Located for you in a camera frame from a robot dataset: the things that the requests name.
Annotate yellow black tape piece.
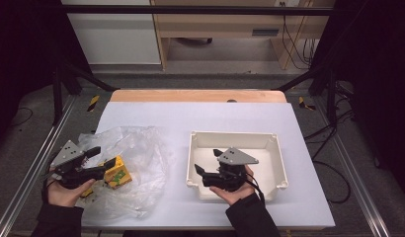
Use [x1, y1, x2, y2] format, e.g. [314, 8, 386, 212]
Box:
[87, 95, 101, 113]
[297, 96, 318, 112]

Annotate person's left hand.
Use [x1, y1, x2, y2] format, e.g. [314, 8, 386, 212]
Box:
[46, 178, 97, 208]

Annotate right hand-held gripper cable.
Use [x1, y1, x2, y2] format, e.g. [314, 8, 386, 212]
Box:
[244, 171, 267, 205]

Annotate white cabinet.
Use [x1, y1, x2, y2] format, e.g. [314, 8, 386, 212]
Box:
[60, 0, 162, 66]

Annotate black curtain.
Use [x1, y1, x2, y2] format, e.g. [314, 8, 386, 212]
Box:
[0, 0, 90, 143]
[310, 0, 405, 194]

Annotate black frame stand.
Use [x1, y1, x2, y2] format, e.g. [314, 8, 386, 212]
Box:
[51, 61, 118, 126]
[272, 61, 339, 124]

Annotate black horizontal frame bar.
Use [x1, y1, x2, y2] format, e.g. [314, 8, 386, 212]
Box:
[60, 4, 335, 17]

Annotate white table cover sheet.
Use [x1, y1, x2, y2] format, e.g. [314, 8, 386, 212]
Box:
[79, 101, 337, 230]

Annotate yellow drink carton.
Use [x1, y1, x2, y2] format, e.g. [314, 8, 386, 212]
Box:
[103, 155, 133, 191]

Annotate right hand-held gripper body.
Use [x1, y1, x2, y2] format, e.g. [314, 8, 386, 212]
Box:
[202, 146, 260, 193]

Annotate white plastic bin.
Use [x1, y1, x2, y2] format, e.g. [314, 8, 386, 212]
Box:
[185, 130, 289, 202]

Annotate wooden desk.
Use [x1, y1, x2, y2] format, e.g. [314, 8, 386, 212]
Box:
[150, 0, 335, 71]

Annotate black floor cables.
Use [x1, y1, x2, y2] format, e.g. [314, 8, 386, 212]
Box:
[303, 108, 356, 160]

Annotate black floor cable loop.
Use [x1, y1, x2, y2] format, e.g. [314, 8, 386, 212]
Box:
[312, 160, 353, 204]

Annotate aluminium rail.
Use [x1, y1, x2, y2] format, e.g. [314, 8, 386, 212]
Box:
[0, 95, 77, 237]
[312, 97, 391, 237]

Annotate black hanging cables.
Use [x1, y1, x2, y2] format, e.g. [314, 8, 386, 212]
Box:
[282, 15, 319, 70]

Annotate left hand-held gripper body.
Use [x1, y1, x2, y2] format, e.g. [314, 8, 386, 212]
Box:
[49, 139, 105, 191]

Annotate clear printed plastic bag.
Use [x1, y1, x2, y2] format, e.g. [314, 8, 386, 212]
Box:
[75, 125, 174, 220]

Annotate person's right hand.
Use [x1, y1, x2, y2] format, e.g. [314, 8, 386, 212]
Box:
[208, 165, 257, 206]

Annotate thin black floor cable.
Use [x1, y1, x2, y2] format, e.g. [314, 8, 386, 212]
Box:
[11, 107, 35, 128]

